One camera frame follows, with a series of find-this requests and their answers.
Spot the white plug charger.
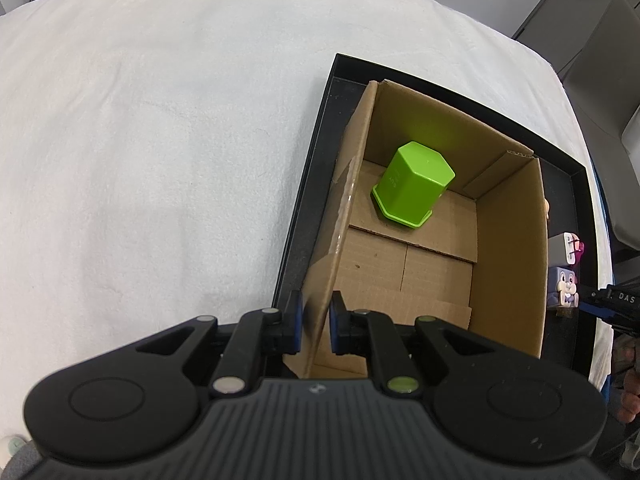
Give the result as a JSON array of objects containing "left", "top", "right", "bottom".
[{"left": 548, "top": 232, "right": 585, "bottom": 266}]

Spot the black tray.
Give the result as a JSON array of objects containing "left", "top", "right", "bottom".
[{"left": 272, "top": 53, "right": 601, "bottom": 386}]

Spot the white round object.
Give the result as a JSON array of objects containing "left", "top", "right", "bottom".
[{"left": 0, "top": 435, "right": 27, "bottom": 462}]

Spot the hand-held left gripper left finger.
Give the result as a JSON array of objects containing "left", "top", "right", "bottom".
[{"left": 125, "top": 290, "right": 304, "bottom": 399}]

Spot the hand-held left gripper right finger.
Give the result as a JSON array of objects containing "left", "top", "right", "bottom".
[{"left": 328, "top": 290, "right": 506, "bottom": 399}]

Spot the green hexagonal cup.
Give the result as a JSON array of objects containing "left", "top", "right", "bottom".
[{"left": 371, "top": 141, "right": 457, "bottom": 231}]

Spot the white tablecloth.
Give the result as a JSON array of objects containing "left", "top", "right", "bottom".
[{"left": 0, "top": 0, "right": 617, "bottom": 443}]

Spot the grey cabinet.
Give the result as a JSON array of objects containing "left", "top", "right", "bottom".
[{"left": 512, "top": 0, "right": 640, "bottom": 126}]

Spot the purple bunny cube toy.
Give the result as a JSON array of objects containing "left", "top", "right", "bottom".
[{"left": 547, "top": 265, "right": 581, "bottom": 311}]

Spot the brown cardboard box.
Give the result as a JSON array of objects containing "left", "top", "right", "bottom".
[{"left": 282, "top": 79, "right": 546, "bottom": 380}]

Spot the person's right hand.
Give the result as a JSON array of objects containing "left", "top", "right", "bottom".
[{"left": 612, "top": 339, "right": 640, "bottom": 423}]

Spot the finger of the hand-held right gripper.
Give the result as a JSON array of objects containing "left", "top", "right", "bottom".
[
  {"left": 592, "top": 284, "right": 640, "bottom": 310},
  {"left": 580, "top": 299, "right": 640, "bottom": 337}
]

